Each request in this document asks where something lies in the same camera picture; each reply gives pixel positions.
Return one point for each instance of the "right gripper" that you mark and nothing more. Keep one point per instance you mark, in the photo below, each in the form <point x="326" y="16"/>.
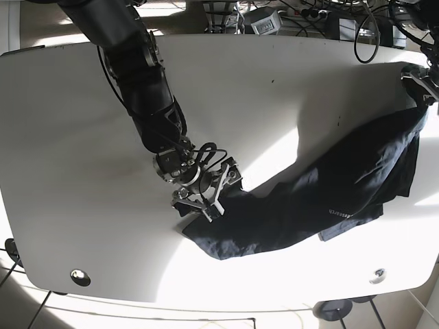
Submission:
<point x="202" y="196"/>

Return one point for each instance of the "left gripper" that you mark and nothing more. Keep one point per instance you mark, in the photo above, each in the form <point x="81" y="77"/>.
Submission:
<point x="426" y="78"/>

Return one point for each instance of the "black graphic print T-shirt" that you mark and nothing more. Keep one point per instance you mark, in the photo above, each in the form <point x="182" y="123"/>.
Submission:
<point x="345" y="187"/>

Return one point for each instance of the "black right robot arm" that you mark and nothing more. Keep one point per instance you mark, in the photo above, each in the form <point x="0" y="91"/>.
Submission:
<point x="132" y="64"/>

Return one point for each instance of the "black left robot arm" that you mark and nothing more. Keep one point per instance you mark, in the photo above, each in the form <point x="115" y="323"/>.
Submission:
<point x="423" y="15"/>

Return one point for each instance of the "grey power adapter box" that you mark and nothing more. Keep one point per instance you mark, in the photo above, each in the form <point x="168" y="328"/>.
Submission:
<point x="347" y="30"/>

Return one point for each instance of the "left silver table grommet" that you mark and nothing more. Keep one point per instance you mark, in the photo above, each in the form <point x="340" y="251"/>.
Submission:
<point x="80" y="278"/>

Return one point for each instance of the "silver table grommet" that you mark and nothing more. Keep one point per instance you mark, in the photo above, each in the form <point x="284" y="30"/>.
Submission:
<point x="378" y="276"/>
<point x="80" y="278"/>

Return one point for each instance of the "left black table leg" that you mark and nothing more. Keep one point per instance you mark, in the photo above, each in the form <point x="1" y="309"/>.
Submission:
<point x="37" y="313"/>

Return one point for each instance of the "grey multi-socket box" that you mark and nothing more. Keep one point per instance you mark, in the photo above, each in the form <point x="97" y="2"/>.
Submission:
<point x="265" y="21"/>

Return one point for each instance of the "black round stand base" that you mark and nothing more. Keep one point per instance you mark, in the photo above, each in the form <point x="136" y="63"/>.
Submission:
<point x="335" y="310"/>

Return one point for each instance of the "right silver table grommet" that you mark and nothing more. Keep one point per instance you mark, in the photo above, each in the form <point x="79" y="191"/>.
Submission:
<point x="378" y="276"/>

